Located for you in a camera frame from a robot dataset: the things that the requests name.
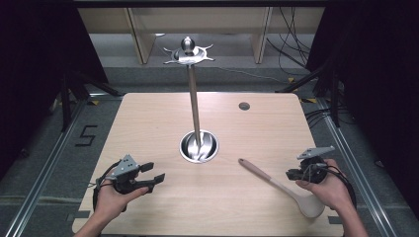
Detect person's left hand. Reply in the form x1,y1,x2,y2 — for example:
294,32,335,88
93,181,150,225

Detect black hanging cables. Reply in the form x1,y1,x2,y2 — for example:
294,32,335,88
265,7,312,71

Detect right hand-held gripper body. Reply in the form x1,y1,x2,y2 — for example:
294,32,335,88
295,145,336,185

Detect right hand-held gripper cable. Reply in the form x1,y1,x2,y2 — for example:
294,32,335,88
305,163,358,209

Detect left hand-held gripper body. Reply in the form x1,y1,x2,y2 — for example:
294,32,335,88
113,153,149,196

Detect black floor cables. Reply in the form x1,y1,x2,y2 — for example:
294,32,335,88
303,104,356,130

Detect light wooden shelf unit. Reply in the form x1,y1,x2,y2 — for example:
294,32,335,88
77,7,326,65

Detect thin white floor cable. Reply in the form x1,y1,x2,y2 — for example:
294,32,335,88
215,65,281,85

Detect left hand-held gripper cable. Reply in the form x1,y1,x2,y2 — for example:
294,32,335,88
87,159,124,212

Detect beige ladle with wooden handle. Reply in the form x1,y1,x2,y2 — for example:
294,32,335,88
237,158,326,219

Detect metal floor rail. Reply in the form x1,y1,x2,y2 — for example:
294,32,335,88
3,98,86,237
316,98,398,237

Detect metal utensil rack stand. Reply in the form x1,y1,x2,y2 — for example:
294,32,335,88
163,36,220,165

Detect hand-held gripper cable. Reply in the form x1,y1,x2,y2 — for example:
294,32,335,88
305,163,358,209
87,159,124,212

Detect dark curtain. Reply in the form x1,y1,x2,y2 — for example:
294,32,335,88
305,0,419,220
0,0,109,181

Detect person's right hand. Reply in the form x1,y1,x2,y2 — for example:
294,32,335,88
294,158,356,212

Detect black tripod stand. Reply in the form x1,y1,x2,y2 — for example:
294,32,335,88
276,53,344,128
58,69,124,133

